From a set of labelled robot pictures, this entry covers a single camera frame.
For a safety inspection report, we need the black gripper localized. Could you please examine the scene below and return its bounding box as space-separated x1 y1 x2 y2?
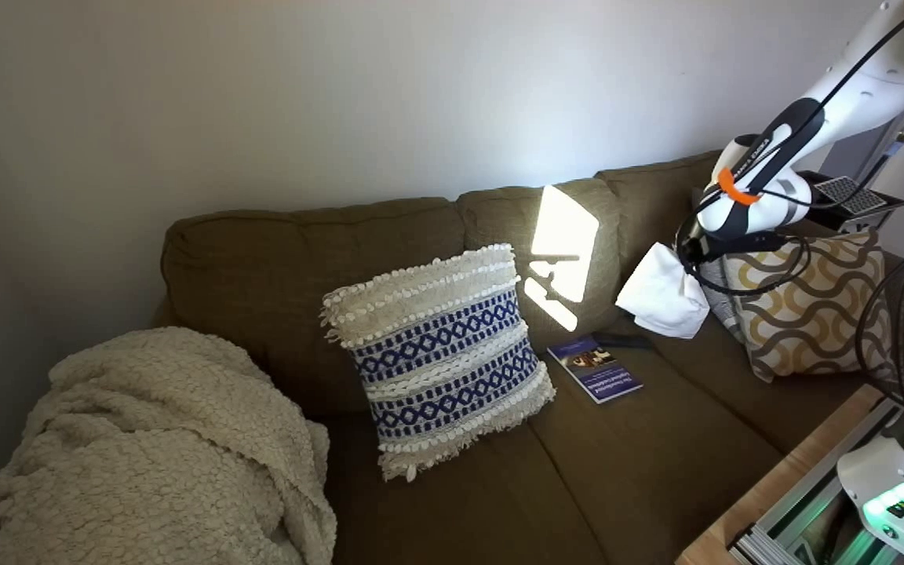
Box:
682 224 792 269

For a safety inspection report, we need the white towel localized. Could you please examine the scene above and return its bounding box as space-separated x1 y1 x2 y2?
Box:
612 240 712 342

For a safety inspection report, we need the brown fabric sofa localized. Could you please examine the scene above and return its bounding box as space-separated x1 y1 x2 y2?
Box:
150 149 904 565

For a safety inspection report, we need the gold grey wavy pillow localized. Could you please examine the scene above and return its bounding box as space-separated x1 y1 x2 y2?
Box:
695 229 899 386

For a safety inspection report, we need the dark side table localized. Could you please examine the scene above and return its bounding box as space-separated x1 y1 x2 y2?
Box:
785 165 904 237

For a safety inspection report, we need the grey tablet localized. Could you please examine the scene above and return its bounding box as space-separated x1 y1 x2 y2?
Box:
808 172 886 219

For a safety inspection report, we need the blue book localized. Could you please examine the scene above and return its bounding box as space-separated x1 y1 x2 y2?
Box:
543 332 646 407

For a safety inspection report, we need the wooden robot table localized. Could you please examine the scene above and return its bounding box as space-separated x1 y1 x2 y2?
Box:
673 381 904 565

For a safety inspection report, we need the blue white woven pillow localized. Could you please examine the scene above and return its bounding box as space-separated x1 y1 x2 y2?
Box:
317 240 558 485

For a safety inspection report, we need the cream knit blanket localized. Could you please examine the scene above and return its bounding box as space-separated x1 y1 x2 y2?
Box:
0 322 337 565

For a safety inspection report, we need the aluminium base frame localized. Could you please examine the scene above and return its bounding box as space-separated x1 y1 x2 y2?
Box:
731 400 904 565

